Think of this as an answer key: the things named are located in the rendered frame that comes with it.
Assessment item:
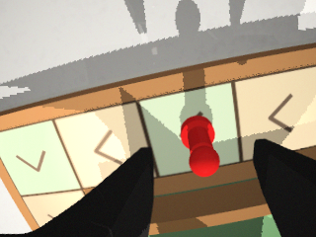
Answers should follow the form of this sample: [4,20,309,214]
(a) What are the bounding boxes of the red pawn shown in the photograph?
[181,116,220,177]

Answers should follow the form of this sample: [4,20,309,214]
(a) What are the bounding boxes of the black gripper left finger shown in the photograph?
[0,146,154,237]

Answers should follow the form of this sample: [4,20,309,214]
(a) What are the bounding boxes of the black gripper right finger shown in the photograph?
[253,139,316,237]

